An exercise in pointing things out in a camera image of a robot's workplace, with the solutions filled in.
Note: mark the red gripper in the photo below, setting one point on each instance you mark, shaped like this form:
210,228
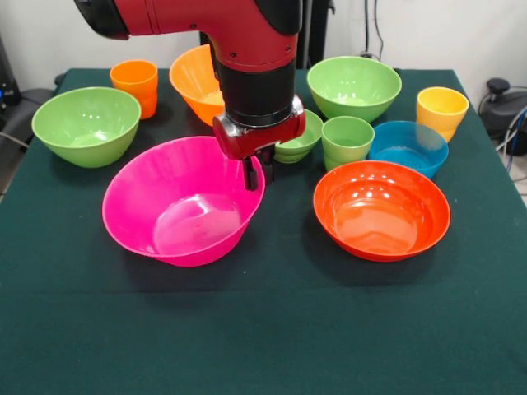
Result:
259,138

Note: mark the pink plastic bowl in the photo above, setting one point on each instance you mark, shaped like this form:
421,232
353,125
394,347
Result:
185,214

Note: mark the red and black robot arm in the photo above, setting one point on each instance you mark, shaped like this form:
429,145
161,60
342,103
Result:
255,41

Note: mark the black computer tower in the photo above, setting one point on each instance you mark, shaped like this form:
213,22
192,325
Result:
8,82

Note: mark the small green plastic bowl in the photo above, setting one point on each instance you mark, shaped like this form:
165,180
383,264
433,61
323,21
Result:
309,140

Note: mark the green plastic cup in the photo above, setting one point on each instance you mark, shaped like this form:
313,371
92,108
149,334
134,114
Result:
346,140

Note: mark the large orange plastic bowl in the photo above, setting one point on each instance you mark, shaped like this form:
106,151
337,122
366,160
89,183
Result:
193,82

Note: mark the large green plastic bowl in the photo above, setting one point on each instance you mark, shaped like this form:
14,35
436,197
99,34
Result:
82,123
354,86

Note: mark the red plastic bowl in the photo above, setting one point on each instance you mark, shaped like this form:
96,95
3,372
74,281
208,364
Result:
379,214

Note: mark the blue plastic bowl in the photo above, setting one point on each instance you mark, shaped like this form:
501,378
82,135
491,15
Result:
411,154

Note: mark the orange plastic cup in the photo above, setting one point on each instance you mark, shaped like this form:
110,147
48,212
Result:
133,82

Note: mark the dark green table cloth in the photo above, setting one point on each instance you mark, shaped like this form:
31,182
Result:
263,329

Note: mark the yellow plastic cup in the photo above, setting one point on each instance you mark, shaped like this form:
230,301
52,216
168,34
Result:
440,107

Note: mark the dark grey floor case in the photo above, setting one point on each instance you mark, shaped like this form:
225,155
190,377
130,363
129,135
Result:
24,115

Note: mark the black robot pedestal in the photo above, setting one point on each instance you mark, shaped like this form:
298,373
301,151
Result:
317,33

